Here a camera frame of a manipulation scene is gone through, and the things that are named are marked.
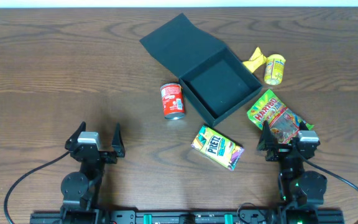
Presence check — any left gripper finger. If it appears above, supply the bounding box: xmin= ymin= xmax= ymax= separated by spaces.
xmin=65 ymin=121 xmax=86 ymax=150
xmin=111 ymin=123 xmax=126 ymax=157

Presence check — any Haribo gummy bag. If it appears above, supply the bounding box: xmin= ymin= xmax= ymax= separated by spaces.
xmin=247 ymin=90 xmax=314 ymax=144

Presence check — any Pretz snack box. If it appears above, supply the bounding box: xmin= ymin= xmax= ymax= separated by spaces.
xmin=191 ymin=125 xmax=244 ymax=171

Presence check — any yellow small snack can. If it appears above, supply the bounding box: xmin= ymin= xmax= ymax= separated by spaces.
xmin=264 ymin=54 xmax=286 ymax=85

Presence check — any red snack can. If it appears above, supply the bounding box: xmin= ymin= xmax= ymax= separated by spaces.
xmin=160 ymin=83 xmax=185 ymax=119

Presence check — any black gift box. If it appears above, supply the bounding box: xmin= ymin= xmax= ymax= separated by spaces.
xmin=140 ymin=14 xmax=262 ymax=127

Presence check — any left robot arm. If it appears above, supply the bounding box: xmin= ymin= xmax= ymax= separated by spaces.
xmin=61 ymin=122 xmax=126 ymax=211

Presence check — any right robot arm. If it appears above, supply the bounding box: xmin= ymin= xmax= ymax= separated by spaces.
xmin=257 ymin=121 xmax=327 ymax=211

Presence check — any yellow candy wrapper packet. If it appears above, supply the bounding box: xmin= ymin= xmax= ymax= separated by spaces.
xmin=242 ymin=47 xmax=267 ymax=73

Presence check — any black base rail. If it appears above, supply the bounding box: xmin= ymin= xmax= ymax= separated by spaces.
xmin=29 ymin=208 xmax=345 ymax=224

